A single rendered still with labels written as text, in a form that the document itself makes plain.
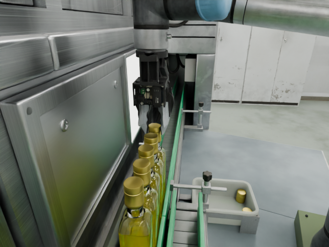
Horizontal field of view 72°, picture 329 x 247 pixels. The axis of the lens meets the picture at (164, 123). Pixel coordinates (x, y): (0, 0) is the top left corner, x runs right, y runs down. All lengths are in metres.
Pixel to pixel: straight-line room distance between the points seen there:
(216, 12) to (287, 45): 4.01
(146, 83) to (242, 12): 0.25
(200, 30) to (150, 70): 0.92
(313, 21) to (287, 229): 0.68
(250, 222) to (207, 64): 0.90
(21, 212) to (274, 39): 4.22
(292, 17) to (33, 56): 0.46
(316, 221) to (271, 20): 0.67
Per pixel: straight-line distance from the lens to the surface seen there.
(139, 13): 0.49
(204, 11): 0.44
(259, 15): 0.55
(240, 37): 4.22
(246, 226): 0.88
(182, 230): 0.70
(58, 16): 0.48
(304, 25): 0.55
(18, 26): 0.39
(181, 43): 1.40
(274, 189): 1.12
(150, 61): 0.47
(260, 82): 4.43
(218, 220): 0.85
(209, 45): 1.40
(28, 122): 0.35
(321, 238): 0.81
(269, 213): 1.00
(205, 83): 1.44
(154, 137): 0.53
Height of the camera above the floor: 1.41
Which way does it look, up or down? 24 degrees down
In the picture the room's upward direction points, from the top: straight up
